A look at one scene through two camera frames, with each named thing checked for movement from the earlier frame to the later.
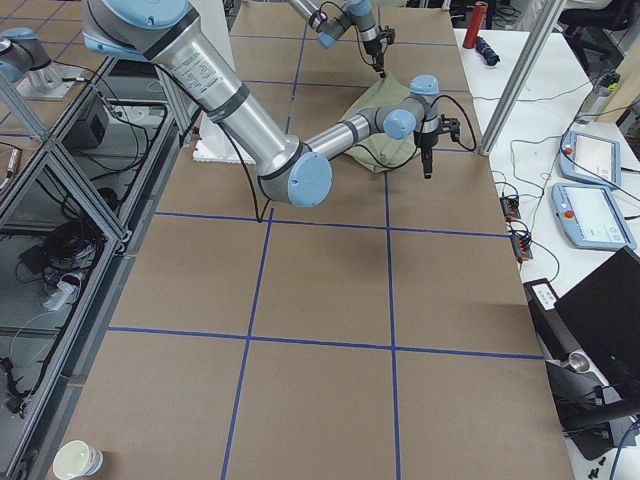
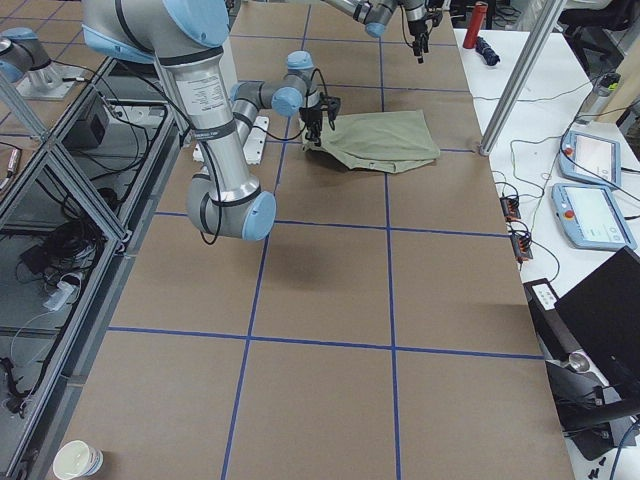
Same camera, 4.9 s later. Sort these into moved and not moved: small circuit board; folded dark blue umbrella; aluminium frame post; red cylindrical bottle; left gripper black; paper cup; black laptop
Moved: left gripper black
Not moved: black laptop; folded dark blue umbrella; aluminium frame post; small circuit board; paper cup; red cylindrical bottle
